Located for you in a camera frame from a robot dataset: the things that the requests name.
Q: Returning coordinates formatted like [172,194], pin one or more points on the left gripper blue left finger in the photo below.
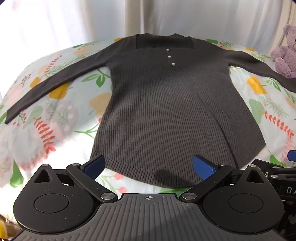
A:
[90,169]

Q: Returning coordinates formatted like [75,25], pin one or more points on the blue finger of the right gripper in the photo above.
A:
[291,155]

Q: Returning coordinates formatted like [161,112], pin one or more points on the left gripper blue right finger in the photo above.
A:
[205,168]

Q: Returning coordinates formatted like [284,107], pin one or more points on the dark grey ribbed sweater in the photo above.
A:
[172,99]

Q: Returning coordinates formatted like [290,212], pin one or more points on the floral bed sheet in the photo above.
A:
[60,128]

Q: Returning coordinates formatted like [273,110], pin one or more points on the purple teddy bear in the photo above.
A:
[284,56]

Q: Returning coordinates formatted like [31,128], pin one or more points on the white sheer curtain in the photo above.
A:
[254,24]

